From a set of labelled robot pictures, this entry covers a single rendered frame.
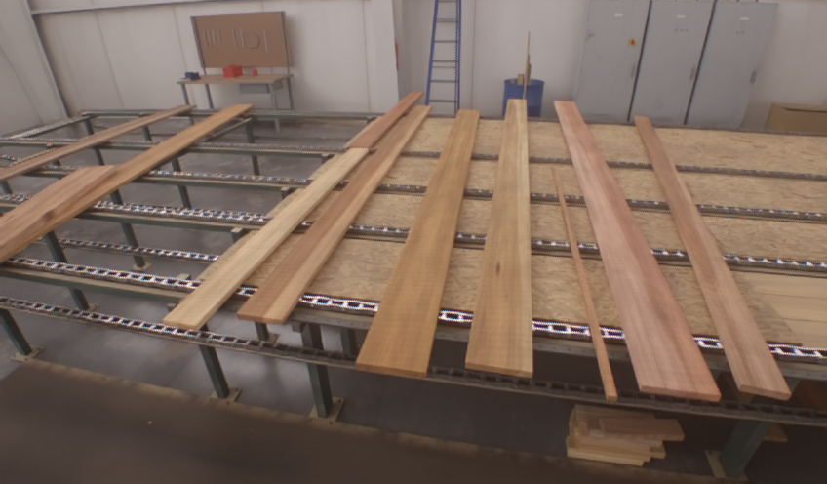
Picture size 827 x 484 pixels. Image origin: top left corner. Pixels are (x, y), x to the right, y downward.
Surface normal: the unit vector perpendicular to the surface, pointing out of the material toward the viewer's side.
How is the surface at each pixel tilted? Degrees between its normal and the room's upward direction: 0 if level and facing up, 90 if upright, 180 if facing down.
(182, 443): 0
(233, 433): 0
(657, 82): 90
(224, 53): 90
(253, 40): 90
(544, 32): 87
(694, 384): 0
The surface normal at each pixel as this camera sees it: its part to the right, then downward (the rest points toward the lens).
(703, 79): -0.20, 0.46
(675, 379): -0.02, -0.88
